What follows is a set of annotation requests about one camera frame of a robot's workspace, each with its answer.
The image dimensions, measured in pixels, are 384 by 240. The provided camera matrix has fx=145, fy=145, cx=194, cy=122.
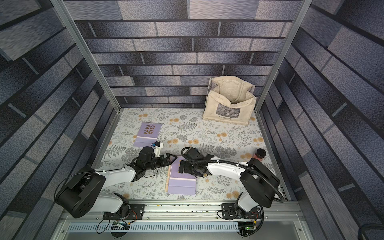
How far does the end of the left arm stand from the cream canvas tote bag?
19.1 inches

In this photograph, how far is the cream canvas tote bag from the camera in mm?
961

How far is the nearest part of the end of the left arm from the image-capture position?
67 centimetres
